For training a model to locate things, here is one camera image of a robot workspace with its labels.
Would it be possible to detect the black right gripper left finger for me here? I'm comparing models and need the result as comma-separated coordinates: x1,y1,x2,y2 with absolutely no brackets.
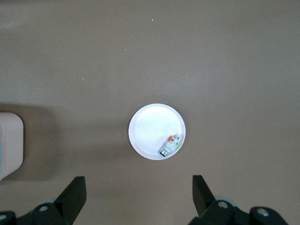
30,176,88,225

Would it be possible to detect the small white red packet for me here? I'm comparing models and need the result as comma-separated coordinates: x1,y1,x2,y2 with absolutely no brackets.
158,133,182,157

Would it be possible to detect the white lidded storage box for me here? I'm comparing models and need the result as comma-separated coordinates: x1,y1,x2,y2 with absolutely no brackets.
0,112,24,181

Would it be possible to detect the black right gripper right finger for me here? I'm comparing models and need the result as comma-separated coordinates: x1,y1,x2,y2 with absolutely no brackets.
189,174,251,225

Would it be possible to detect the pale pink round plate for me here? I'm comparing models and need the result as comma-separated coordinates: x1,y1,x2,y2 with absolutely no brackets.
128,104,186,161

